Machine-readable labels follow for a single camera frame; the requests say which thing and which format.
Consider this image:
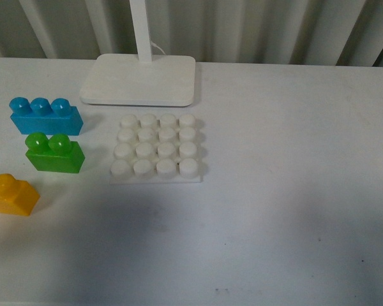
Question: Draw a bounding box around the yellow two-stud toy block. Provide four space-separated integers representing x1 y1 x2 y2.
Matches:
0 173 40 216

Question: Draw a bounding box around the green two-stud toy block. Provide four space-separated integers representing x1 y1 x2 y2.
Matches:
25 132 85 173

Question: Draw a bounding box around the blue three-stud toy block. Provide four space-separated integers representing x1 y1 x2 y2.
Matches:
9 97 84 136

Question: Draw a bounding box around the white desk lamp stand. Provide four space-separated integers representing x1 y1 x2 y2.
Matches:
79 1 196 107

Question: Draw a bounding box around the white studded base plate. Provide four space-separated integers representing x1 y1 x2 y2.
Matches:
110 113 202 185

